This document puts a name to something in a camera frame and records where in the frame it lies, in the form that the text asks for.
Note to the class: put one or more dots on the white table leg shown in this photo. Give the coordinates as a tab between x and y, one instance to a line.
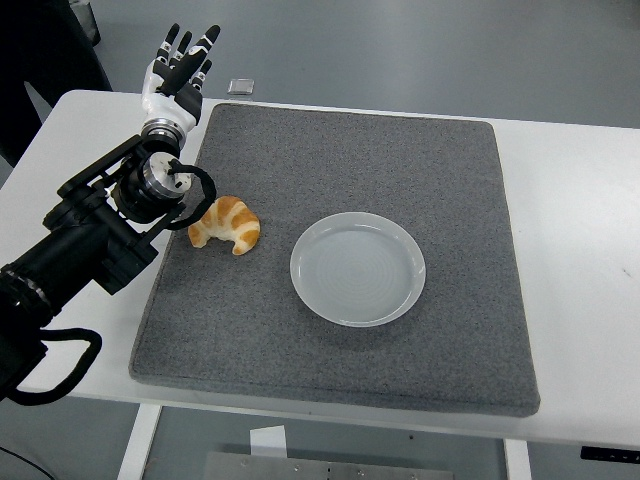
137	445
517	462

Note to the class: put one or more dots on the grey metal plate with screws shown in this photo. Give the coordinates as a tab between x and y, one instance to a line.
325	470

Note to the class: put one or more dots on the grey felt table mat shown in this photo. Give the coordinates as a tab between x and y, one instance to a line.
350	150

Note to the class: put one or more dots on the black table control panel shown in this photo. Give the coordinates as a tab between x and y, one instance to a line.
610	453

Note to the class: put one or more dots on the light grey round plate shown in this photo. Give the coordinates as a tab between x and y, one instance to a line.
357	280

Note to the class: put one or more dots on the silver square floor socket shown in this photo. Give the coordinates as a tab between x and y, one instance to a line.
241	86

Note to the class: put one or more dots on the golden croissant bread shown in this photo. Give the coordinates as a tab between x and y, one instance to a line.
235	220

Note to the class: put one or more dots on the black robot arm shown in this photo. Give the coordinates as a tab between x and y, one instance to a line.
75	245

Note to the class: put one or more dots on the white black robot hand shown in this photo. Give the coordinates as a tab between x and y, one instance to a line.
167	102

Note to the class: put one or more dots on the grey mesh waste bin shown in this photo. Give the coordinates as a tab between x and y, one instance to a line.
87	12

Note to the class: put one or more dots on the person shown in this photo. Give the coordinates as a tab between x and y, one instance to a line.
45	45

